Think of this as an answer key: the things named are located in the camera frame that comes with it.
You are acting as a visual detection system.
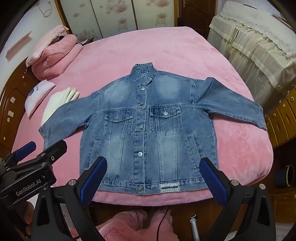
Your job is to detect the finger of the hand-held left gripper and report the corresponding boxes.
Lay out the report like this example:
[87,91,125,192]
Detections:
[35,140,68,163]
[5,142,37,164]

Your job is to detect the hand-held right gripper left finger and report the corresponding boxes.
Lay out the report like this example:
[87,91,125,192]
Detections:
[31,156,108,241]

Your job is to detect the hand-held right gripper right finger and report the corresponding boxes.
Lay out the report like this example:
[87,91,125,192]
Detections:
[199,158,277,241]

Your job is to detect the blue denim jacket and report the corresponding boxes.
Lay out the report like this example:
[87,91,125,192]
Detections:
[39,62,268,196]

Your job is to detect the white cloth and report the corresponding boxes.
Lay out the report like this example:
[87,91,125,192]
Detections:
[41,91,70,127]

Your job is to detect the wooden headboard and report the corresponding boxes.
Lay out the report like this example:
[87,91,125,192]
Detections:
[0,60,40,150]

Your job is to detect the white plastic pipe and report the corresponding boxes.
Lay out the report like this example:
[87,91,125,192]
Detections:
[190,214,201,241]

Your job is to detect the dark round container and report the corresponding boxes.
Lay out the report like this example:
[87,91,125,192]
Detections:
[273,164,295,188]

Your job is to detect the pink folded quilt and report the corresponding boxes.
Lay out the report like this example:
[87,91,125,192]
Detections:
[31,35,83,80]

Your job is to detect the wooden drawer cabinet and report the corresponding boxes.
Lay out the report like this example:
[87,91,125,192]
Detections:
[265,85,296,148]

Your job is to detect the pink lace-trimmed pillow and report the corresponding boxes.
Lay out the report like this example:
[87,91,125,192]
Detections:
[25,25,69,67]

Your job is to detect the pink bed blanket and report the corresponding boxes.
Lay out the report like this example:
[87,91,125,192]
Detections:
[11,26,274,208]

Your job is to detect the floral wardrobe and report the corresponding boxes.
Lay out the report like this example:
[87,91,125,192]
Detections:
[54,0,179,43]

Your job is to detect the dark wooden door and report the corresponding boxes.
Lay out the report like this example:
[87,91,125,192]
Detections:
[178,0,223,39]

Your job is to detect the black cable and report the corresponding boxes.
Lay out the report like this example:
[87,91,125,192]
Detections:
[156,207,172,241]

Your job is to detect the wooden wall rail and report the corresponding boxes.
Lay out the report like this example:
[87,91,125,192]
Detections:
[6,31,33,61]

